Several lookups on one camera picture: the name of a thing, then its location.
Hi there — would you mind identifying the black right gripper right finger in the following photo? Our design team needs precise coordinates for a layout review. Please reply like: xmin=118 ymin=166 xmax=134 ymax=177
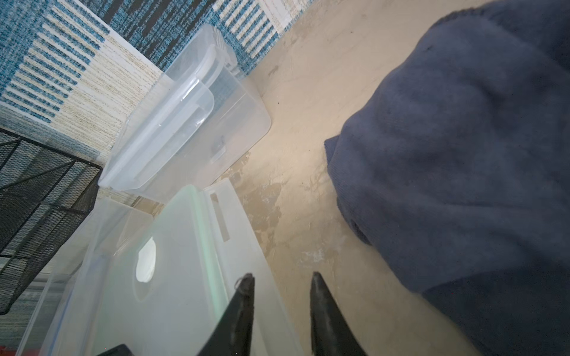
xmin=310 ymin=271 xmax=366 ymax=355

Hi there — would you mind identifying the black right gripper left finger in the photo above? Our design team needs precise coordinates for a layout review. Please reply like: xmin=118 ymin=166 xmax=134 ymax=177
xmin=198 ymin=273 xmax=255 ymax=355

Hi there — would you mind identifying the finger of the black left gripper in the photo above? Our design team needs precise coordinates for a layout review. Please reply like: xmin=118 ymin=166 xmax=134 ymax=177
xmin=98 ymin=344 xmax=134 ymax=356

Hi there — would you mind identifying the blue-rimmed clear lunch box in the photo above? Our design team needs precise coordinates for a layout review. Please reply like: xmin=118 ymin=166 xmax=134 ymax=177
xmin=16 ymin=198 xmax=153 ymax=355

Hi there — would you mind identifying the green-rimmed lunch box lid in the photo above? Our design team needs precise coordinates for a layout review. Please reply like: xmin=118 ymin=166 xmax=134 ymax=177
xmin=78 ymin=179 xmax=303 ymax=355

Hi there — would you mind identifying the grey cleaning cloth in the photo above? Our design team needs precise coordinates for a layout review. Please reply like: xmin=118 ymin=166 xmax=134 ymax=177
xmin=324 ymin=1 xmax=569 ymax=355

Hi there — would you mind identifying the clear far lunch box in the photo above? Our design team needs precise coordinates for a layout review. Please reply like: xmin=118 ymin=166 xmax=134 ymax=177
xmin=99 ymin=25 xmax=272 ymax=203

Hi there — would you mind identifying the black mesh shelf rack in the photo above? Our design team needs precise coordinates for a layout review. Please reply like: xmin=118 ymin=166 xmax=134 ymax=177
xmin=1 ymin=129 xmax=102 ymax=315

